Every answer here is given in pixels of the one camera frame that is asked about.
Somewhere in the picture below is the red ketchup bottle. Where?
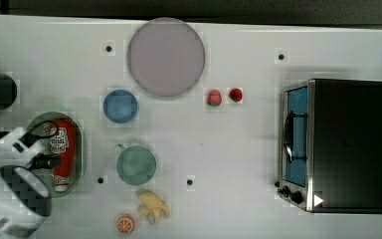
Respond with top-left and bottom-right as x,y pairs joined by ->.
50,119 -> 76,193

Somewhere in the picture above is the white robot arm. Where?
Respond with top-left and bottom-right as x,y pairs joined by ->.
0,127 -> 52,239

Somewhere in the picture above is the pink strawberry toy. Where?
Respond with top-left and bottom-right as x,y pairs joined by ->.
207,90 -> 222,107

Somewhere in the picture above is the red strawberry toy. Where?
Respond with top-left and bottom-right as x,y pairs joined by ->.
229,88 -> 243,103

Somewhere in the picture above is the lavender round plate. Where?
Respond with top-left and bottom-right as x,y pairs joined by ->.
127,18 -> 205,98

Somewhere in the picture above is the blue bowl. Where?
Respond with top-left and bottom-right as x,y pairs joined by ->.
103,90 -> 139,123

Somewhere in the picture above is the green mug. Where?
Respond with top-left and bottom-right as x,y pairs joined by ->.
115,144 -> 157,186

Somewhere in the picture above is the yellow banana toy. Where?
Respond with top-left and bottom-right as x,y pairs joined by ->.
138,190 -> 170,224

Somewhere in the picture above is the orange slice toy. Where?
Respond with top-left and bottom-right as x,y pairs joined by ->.
116,214 -> 135,234

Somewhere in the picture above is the black toaster oven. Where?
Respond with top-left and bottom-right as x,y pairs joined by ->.
275,79 -> 382,214

